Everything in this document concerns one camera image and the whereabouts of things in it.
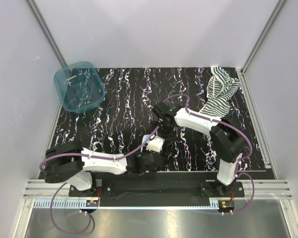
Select left aluminium frame post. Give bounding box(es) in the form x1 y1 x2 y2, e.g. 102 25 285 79
25 0 68 67

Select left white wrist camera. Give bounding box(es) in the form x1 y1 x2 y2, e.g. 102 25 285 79
146 136 165 153

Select aluminium frame post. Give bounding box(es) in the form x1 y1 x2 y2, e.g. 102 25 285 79
25 0 68 67
240 0 287 75

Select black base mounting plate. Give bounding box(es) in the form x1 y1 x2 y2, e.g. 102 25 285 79
69 172 245 198

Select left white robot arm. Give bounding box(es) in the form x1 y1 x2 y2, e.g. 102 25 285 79
40 137 164 196

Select right aluminium frame post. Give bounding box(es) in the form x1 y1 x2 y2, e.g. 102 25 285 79
240 0 287 75

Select white slotted cable duct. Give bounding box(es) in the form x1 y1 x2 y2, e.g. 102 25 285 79
34 199 219 210

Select light blue towel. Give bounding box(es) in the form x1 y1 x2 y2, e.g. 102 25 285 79
142 134 151 146

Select teal transparent plastic bin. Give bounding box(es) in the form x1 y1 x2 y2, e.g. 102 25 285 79
54 61 106 114

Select black white striped towel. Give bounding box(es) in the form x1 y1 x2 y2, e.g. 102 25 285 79
200 66 240 118

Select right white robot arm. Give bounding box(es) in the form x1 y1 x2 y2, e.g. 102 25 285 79
152 104 246 197

